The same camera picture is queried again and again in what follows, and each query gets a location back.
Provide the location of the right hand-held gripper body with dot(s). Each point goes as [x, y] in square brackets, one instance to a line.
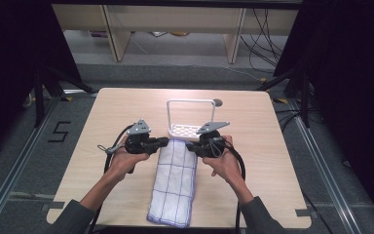
[211, 143]

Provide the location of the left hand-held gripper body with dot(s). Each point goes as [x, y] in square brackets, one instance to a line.
[138, 143]

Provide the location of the white towel rack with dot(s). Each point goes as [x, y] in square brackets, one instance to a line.
[185, 130]

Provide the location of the white towel with purple grid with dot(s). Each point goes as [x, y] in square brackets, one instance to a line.
[175, 182]

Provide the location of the person's left hand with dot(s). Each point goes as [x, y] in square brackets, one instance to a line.
[125, 164]

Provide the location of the person's right hand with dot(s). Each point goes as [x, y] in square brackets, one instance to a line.
[225, 167]

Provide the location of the grey round table cap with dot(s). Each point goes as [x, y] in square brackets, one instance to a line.
[217, 102]

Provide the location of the black metal stand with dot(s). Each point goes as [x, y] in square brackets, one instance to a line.
[39, 97]
[303, 97]

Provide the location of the beige wooden desk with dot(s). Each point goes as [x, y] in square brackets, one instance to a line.
[175, 19]

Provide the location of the dark curtain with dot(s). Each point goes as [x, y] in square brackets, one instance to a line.
[9, 48]
[354, 65]

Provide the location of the aluminium floor rail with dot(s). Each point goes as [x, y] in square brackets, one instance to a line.
[331, 175]
[13, 175]

